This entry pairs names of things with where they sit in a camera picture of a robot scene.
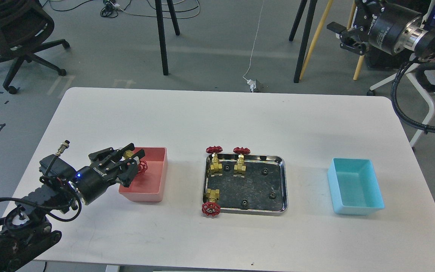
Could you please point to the brass valve back right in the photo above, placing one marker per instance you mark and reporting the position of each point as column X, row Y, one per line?
column 240, row 167

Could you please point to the brass valve front left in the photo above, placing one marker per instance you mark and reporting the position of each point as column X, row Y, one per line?
column 210, row 207

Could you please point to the blue plastic box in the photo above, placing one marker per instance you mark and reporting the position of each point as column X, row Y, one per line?
column 354, row 187

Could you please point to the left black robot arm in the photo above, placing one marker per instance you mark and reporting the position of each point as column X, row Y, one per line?
column 26, row 232

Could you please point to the brass valve red handle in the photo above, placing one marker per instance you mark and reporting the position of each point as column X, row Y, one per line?
column 136, row 166

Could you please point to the black tripod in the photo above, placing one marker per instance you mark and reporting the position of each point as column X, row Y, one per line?
column 161, row 31
column 305, row 36

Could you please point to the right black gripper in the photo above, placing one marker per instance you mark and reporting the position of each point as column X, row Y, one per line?
column 378, row 23

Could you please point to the wooden yellow pole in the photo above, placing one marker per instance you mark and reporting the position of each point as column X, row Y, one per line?
column 315, row 37

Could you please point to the black tripod left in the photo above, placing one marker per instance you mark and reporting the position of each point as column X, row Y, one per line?
column 161, row 31

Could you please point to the white power adapter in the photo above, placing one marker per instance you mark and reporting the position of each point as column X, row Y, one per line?
column 255, row 86

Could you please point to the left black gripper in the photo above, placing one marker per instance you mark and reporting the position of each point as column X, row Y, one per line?
column 92, row 181

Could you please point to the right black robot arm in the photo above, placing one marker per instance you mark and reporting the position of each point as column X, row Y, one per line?
column 422, row 43

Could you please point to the pink plastic box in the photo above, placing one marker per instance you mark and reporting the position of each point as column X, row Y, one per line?
column 150, row 186

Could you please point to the black office chair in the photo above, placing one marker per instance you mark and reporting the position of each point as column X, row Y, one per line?
column 24, row 28

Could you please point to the black tripod right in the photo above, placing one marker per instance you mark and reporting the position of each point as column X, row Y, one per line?
column 305, row 36

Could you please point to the brass valve back left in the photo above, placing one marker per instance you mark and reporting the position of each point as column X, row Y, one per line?
column 215, row 167

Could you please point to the steel tray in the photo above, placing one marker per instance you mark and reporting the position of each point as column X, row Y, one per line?
column 254, row 187

